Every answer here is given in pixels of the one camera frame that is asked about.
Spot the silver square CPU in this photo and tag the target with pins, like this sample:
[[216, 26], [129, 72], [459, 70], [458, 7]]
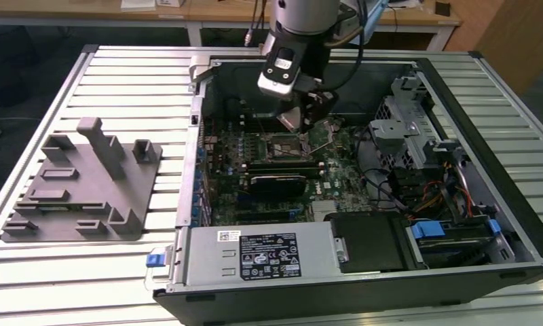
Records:
[[289, 119]]

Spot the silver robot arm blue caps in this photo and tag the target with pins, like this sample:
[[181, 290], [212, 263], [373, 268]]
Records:
[[298, 17]]

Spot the CPU socket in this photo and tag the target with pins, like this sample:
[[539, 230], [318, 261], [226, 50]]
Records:
[[288, 144]]

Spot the wooden desk white legs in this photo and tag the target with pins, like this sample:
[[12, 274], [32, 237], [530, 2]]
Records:
[[411, 17]]

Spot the silver metal drive cage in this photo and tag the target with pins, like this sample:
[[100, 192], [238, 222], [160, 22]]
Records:
[[398, 136]]

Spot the small black desk object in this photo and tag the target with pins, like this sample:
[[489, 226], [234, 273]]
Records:
[[442, 8]]

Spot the black graphics card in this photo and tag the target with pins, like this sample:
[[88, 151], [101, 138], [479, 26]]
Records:
[[276, 186]]

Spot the green motherboard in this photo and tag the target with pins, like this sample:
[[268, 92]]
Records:
[[344, 190]]

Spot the small white box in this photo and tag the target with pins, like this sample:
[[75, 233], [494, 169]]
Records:
[[169, 2]]

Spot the silver finned heat sink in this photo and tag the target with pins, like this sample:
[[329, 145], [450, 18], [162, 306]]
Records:
[[324, 207]]

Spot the white paper sheet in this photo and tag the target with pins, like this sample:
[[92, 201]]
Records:
[[137, 3]]

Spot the black expansion slot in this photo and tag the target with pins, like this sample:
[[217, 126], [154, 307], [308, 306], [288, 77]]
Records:
[[262, 217]]

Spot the wooden cabinet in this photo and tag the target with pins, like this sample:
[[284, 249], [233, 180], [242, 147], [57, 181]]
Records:
[[515, 40]]

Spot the grey plastic parts rack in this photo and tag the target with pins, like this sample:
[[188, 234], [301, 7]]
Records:
[[94, 190]]

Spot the silver power supply unit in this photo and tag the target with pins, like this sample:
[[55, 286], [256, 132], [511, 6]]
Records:
[[208, 258]]

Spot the hard disk in blue carrier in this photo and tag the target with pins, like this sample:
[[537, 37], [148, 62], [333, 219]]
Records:
[[453, 246]]

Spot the silver case latch blue tab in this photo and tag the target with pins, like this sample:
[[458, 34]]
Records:
[[153, 261]]

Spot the metal disk bay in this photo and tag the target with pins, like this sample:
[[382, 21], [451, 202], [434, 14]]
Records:
[[507, 253]]

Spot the black open PC case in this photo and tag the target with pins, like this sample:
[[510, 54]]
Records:
[[298, 305]]

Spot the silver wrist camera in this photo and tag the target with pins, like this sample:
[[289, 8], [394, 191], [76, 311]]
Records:
[[276, 85]]

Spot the small wrist camera box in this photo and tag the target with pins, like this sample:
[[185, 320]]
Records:
[[349, 22]]

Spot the grey case hinge bracket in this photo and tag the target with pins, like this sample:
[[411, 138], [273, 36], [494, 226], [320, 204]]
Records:
[[198, 64]]

